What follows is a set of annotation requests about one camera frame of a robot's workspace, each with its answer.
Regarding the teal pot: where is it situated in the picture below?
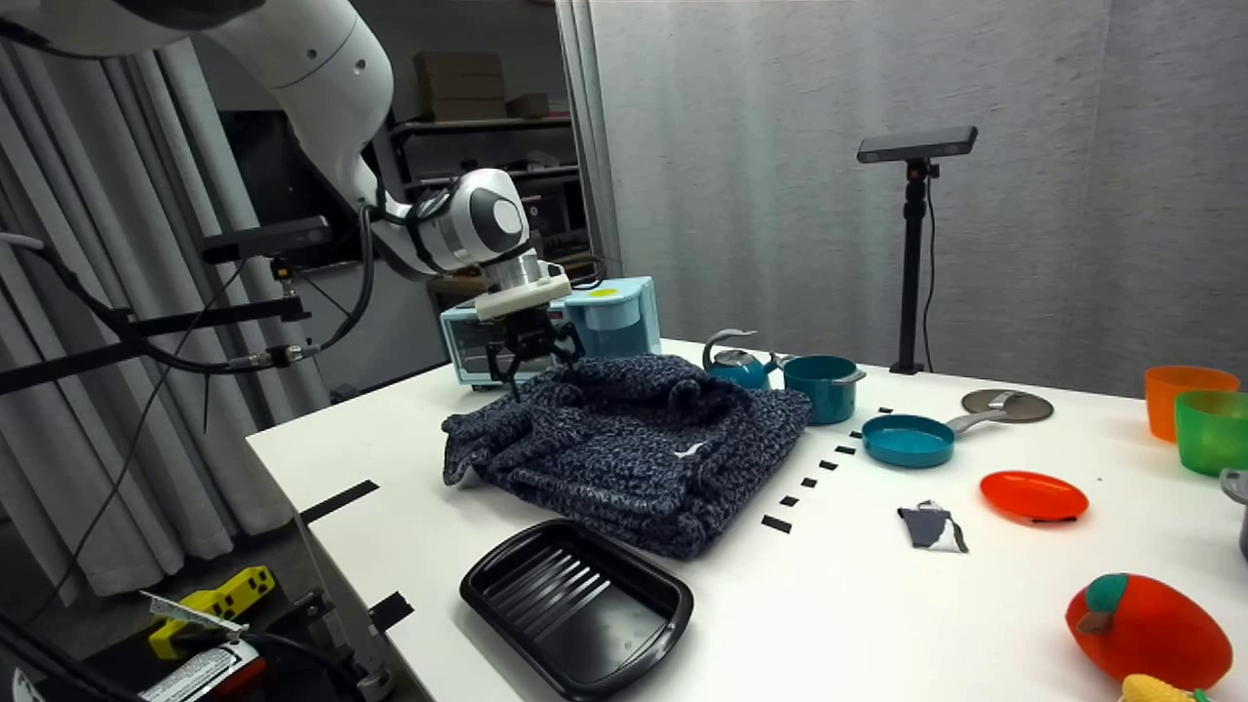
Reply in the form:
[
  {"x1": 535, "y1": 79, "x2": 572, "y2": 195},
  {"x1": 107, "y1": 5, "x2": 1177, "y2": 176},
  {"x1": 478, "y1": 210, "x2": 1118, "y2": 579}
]
[{"x1": 783, "y1": 353, "x2": 861, "y2": 426}]

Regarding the orange plastic cup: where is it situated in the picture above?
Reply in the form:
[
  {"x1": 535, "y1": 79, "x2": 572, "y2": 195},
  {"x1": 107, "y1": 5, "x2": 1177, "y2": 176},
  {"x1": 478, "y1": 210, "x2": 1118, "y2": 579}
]
[{"x1": 1144, "y1": 366, "x2": 1241, "y2": 439}]

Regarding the teal toy kettle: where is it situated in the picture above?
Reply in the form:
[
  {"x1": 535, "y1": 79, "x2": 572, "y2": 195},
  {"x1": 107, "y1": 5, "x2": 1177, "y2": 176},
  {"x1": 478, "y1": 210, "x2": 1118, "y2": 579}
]
[{"x1": 704, "y1": 326, "x2": 780, "y2": 390}]

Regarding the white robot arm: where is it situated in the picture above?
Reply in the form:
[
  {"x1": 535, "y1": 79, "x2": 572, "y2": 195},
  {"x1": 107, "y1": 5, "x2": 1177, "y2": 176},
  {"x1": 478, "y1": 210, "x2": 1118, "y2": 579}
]
[{"x1": 0, "y1": 0, "x2": 583, "y2": 387}]

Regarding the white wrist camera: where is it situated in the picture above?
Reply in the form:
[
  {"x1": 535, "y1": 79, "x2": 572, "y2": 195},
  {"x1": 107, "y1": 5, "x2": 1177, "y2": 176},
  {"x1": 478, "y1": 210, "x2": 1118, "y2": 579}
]
[{"x1": 472, "y1": 277, "x2": 570, "y2": 319}]

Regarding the red toy plate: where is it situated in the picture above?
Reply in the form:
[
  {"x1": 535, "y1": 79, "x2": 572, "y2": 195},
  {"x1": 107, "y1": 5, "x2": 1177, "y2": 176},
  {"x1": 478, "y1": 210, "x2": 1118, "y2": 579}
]
[{"x1": 979, "y1": 472, "x2": 1089, "y2": 527}]

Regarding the teal frying pan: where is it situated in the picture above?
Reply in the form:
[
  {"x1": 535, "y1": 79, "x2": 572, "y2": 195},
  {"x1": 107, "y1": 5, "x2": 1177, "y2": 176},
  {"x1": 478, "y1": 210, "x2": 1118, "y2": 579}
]
[{"x1": 861, "y1": 412, "x2": 985, "y2": 469}]

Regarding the green plastic cup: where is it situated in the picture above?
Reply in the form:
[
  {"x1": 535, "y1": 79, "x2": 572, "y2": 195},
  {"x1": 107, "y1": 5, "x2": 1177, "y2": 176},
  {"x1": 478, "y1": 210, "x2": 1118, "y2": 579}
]
[{"x1": 1177, "y1": 390, "x2": 1248, "y2": 477}]

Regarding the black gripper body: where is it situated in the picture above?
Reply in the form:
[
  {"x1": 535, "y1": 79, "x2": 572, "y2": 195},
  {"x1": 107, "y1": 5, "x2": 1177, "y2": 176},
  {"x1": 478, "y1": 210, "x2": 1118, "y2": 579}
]
[{"x1": 487, "y1": 303, "x2": 567, "y2": 361}]

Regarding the red toy tomato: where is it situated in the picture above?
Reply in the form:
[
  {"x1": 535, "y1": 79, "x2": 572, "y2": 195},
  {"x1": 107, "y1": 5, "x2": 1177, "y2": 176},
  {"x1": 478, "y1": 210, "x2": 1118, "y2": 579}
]
[{"x1": 1066, "y1": 572, "x2": 1238, "y2": 690}]

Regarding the yellow power plug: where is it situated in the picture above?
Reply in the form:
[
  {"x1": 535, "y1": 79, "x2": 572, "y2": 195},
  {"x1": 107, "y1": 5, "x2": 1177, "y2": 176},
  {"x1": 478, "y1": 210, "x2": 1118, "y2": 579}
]
[{"x1": 147, "y1": 564, "x2": 276, "y2": 664}]

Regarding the camera on tripod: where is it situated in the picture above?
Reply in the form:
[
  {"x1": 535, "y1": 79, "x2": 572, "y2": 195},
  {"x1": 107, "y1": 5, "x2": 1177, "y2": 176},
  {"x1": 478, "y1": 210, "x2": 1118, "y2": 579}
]
[{"x1": 855, "y1": 124, "x2": 979, "y2": 375}]

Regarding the dark blue fleece blanket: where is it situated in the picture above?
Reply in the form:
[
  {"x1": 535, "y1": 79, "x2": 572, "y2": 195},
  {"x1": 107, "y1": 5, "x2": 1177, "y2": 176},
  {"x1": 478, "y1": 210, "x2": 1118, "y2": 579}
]
[{"x1": 440, "y1": 353, "x2": 813, "y2": 560}]

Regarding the yellow toy lemon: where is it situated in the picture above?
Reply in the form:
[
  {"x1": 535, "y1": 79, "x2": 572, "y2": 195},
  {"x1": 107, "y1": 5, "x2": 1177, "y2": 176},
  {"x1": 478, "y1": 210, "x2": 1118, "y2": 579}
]
[{"x1": 1118, "y1": 674, "x2": 1212, "y2": 702}]

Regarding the black ridged plastic tray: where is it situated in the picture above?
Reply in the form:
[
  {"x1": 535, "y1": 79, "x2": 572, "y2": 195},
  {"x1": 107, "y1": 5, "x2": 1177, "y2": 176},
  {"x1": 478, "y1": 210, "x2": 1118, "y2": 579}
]
[{"x1": 462, "y1": 517, "x2": 696, "y2": 702}]

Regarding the light blue toy oven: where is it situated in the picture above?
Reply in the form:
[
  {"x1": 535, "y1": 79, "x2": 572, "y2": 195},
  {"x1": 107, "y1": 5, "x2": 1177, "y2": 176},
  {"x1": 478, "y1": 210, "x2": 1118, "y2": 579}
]
[{"x1": 440, "y1": 277, "x2": 660, "y2": 390}]

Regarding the silver pot lid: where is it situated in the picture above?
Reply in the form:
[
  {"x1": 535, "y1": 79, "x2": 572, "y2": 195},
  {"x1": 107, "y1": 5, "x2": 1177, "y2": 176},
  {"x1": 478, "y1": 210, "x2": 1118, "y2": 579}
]
[{"x1": 959, "y1": 390, "x2": 1052, "y2": 426}]

